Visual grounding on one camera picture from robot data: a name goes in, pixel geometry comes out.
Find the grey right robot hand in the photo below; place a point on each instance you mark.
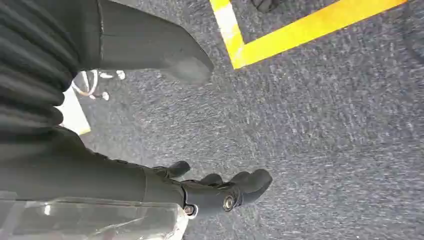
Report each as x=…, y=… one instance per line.
x=82, y=172

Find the clear plastic sheet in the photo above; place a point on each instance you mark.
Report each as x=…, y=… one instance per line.
x=82, y=222

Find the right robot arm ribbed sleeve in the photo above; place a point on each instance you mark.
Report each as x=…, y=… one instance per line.
x=30, y=66

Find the black robot foot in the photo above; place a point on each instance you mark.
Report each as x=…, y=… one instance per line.
x=265, y=5

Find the yellow floor tape square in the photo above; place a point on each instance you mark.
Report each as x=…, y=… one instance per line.
x=298, y=31

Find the chrome stool with black seat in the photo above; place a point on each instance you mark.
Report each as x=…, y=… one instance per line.
x=91, y=84

